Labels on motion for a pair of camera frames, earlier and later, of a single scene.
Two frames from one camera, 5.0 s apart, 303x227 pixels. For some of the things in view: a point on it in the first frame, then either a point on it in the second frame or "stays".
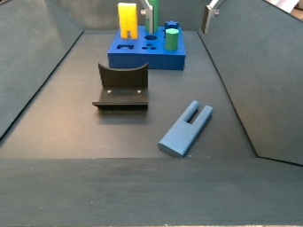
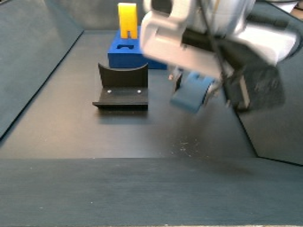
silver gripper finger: x=148 y=11 -> x=162 y=42
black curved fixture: x=124 y=88 stays
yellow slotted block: x=128 y=19 stays
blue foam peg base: x=146 y=50 stays
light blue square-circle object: x=176 y=139 -> x=191 y=93
